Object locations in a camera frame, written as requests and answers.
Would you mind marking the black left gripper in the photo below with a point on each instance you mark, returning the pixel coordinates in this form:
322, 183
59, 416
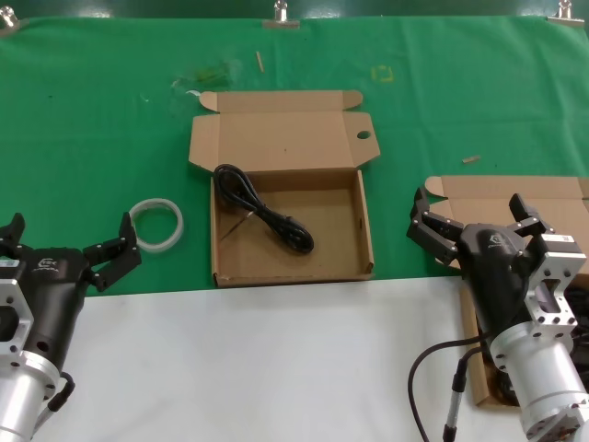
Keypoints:
55, 294

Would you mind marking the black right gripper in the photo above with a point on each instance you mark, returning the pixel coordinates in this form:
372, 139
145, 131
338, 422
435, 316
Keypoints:
497, 276

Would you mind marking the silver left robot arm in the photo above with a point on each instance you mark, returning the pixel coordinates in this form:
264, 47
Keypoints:
20, 400

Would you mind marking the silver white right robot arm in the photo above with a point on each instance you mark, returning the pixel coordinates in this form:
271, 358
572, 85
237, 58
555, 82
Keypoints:
538, 377

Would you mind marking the cardboard box with round hole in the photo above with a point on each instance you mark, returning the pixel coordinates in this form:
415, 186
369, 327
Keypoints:
285, 133

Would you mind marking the small wooden chip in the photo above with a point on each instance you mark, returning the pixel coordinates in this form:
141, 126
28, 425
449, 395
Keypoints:
471, 159

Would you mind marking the translucent white tape roll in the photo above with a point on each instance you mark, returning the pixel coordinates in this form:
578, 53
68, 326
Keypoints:
158, 247

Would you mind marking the green table cloth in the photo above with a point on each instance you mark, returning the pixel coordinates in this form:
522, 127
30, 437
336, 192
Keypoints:
92, 138

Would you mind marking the small white plastic scrap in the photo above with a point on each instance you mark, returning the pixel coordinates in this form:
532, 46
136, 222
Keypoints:
192, 93

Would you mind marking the clear plastic wrap scrap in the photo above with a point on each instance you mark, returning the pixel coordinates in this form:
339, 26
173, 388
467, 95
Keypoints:
209, 76

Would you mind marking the metal binder clip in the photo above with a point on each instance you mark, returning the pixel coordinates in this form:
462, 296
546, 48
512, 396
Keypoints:
565, 18
7, 20
280, 22

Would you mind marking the thin wooden stick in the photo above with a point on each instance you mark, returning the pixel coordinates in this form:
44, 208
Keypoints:
260, 61

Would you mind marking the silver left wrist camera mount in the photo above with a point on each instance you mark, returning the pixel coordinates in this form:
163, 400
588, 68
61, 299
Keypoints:
14, 294

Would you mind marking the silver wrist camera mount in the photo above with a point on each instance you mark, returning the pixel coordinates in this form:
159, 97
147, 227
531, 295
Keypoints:
14, 294
559, 267

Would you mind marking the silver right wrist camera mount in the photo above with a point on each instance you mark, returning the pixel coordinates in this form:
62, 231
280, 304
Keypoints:
559, 267

